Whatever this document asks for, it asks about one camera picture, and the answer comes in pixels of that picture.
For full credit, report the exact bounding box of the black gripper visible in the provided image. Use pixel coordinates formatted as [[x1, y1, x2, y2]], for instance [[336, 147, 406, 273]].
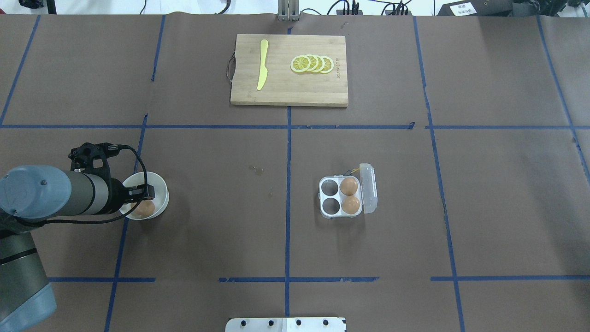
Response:
[[107, 179, 156, 216]]

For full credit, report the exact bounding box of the brown egg from bowl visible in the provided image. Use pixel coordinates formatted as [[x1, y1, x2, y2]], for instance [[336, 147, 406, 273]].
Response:
[[130, 200, 155, 219]]

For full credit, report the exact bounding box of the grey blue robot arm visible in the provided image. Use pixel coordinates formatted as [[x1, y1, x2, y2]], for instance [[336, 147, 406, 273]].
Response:
[[1, 165, 158, 332]]

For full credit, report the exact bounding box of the clear plastic egg box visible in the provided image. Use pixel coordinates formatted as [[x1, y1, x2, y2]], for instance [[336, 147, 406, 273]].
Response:
[[318, 163, 378, 219]]

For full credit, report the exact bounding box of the brown egg rear in box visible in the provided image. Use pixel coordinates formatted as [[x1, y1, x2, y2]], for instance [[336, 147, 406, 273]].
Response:
[[339, 176, 360, 196]]

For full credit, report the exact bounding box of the brown egg in box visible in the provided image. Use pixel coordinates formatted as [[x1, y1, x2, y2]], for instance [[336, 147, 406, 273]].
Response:
[[339, 176, 360, 196], [341, 196, 361, 215]]

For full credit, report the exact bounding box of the brown egg front in box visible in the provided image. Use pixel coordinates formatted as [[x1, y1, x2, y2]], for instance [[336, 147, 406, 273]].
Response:
[[341, 196, 361, 215]]

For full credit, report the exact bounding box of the white round bowl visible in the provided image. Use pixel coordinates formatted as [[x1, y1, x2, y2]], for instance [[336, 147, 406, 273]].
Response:
[[119, 172, 170, 220]]

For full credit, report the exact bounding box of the yellow plastic knife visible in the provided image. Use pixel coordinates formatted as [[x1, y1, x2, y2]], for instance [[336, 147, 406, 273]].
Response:
[[256, 39, 268, 91]]

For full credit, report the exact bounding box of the bamboo cutting board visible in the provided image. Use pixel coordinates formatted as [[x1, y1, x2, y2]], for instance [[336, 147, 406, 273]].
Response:
[[230, 34, 348, 107]]

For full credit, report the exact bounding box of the lemon slice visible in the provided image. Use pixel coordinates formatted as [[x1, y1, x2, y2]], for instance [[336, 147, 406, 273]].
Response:
[[305, 54, 319, 72], [311, 55, 325, 73], [319, 55, 334, 74], [289, 55, 312, 73]]

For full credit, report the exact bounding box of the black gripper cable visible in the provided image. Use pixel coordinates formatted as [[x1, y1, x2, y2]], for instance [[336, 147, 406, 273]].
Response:
[[14, 145, 149, 226]]

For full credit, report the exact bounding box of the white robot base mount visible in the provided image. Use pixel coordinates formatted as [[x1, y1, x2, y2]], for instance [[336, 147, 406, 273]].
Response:
[[225, 317, 347, 332]]

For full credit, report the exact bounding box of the aluminium camera post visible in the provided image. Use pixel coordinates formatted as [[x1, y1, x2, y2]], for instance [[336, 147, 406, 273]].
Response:
[[277, 0, 301, 22]]

